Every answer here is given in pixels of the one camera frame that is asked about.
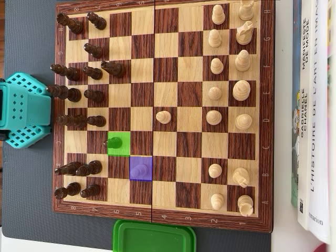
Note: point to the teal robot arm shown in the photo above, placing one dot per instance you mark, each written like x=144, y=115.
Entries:
x=26, y=110

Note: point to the light wooden chess queen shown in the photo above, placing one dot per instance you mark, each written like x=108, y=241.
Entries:
x=243, y=121

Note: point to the pink round object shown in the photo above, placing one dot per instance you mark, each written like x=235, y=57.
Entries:
x=324, y=248

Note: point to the light wooden chess pawn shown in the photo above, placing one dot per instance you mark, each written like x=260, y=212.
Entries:
x=215, y=39
x=215, y=170
x=214, y=117
x=218, y=17
x=218, y=201
x=139, y=170
x=163, y=116
x=215, y=93
x=217, y=67

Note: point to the dark wooden chess queen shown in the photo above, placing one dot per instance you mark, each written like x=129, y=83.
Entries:
x=76, y=121

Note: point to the dark wooden chess bishop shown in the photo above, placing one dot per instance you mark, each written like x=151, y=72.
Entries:
x=71, y=73

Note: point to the dark wooden chess pawn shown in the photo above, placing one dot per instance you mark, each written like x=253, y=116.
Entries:
x=98, y=120
x=92, y=190
x=92, y=167
x=94, y=51
x=95, y=96
x=94, y=73
x=115, y=143
x=98, y=22

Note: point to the white art history book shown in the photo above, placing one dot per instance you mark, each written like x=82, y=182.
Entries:
x=319, y=131

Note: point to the blue illustrated book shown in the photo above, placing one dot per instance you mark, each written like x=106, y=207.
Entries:
x=295, y=157

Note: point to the light wooden chess rook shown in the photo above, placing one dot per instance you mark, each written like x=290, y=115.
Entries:
x=246, y=11
x=245, y=206

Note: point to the green plastic container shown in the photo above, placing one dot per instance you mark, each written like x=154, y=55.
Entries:
x=152, y=239

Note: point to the white Gabrielle Chanel book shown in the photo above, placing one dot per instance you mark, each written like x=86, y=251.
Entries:
x=305, y=157

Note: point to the light wooden chess bishop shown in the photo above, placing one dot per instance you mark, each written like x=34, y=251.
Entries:
x=242, y=61

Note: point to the dark wooden chess rook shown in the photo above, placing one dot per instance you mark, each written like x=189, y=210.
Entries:
x=72, y=189
x=73, y=25

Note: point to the light wooden chess knight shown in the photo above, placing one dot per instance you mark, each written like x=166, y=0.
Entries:
x=244, y=35
x=240, y=177

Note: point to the light wooden chess king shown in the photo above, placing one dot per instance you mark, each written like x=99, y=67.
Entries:
x=241, y=90

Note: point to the wooden folding chessboard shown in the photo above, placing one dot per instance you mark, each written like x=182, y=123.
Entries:
x=189, y=144

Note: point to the dark wooden chess king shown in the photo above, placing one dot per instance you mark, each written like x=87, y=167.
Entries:
x=71, y=94

